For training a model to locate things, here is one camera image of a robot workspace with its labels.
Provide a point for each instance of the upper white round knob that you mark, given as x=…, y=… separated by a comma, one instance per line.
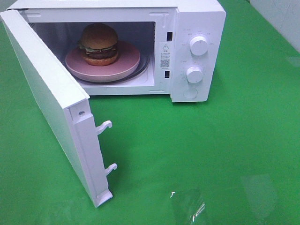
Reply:
x=198, y=45

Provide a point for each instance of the white microwave door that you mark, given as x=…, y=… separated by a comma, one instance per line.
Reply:
x=64, y=104

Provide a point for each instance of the pink round plate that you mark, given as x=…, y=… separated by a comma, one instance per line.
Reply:
x=123, y=48

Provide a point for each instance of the white warning label sticker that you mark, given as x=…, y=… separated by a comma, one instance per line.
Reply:
x=165, y=54

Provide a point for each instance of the white round knob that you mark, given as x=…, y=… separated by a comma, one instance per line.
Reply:
x=194, y=74
x=198, y=45

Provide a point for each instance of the green table cloth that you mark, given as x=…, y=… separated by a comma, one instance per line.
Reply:
x=241, y=148

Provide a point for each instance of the lower white round knob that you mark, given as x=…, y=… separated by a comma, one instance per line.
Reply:
x=194, y=74

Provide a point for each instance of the toy burger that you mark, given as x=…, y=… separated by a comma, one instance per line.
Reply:
x=98, y=44

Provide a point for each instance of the round white door button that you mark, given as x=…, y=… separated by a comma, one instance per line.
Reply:
x=190, y=93

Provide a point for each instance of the white microwave oven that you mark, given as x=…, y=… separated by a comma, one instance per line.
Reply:
x=142, y=23

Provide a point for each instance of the glass microwave turntable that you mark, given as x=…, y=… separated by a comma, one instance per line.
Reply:
x=140, y=70

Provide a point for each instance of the clear tape piece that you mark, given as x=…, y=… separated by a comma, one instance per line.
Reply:
x=189, y=207

